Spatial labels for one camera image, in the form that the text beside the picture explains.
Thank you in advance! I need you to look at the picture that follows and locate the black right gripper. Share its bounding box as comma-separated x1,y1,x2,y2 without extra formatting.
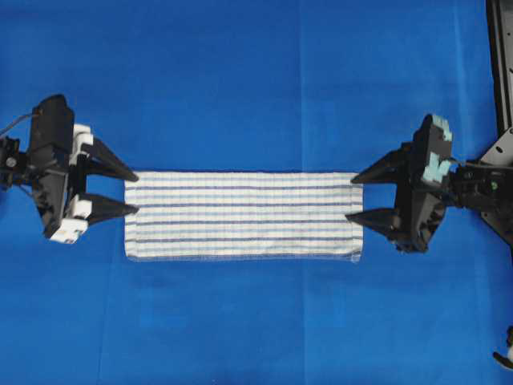
345,114,453,253

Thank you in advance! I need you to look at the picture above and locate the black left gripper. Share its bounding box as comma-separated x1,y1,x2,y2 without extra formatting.
27,95,139,243

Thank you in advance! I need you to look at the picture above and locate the blue striped white towel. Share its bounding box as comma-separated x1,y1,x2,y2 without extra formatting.
124,171,364,262

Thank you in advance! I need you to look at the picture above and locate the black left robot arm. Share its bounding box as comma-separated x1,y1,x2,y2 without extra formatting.
1,95,139,244

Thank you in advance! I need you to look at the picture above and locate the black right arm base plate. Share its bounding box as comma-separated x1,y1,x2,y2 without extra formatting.
480,128,512,248

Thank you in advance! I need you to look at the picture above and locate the black table frame rail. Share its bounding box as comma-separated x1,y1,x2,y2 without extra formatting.
486,0,512,136

